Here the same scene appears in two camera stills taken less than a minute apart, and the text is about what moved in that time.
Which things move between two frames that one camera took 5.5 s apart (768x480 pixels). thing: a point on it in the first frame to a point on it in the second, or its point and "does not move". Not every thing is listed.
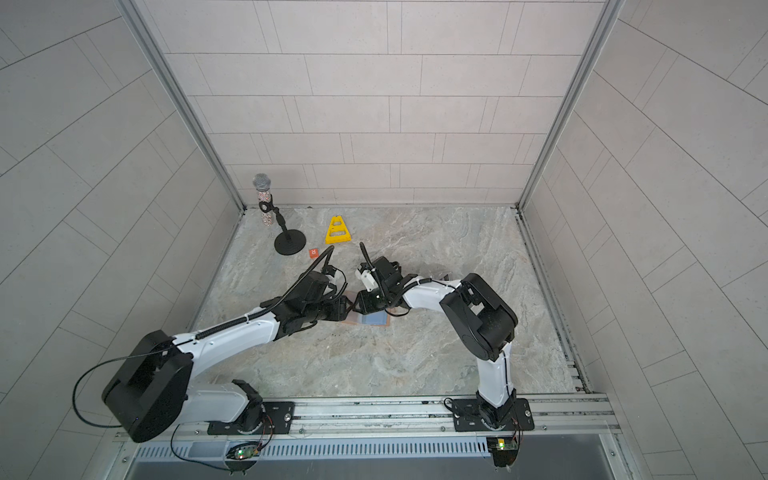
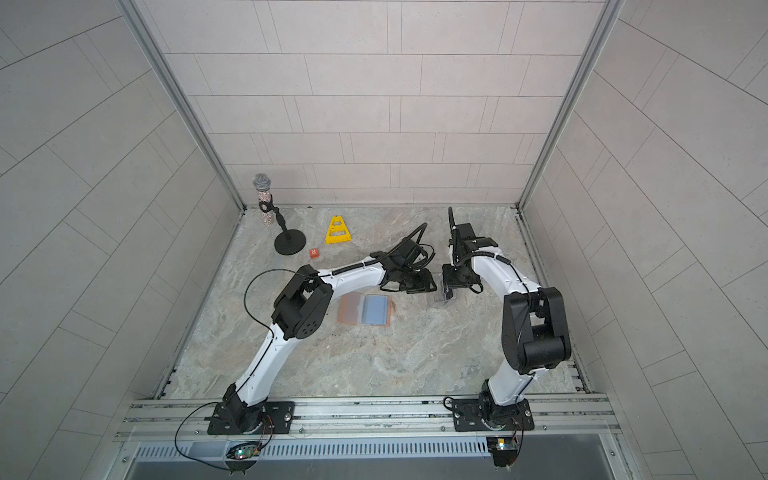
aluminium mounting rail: [558, 418] does not move
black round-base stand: [289, 241] does not move
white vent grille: [373, 447] does not move
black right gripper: [365, 304] to [451, 281]
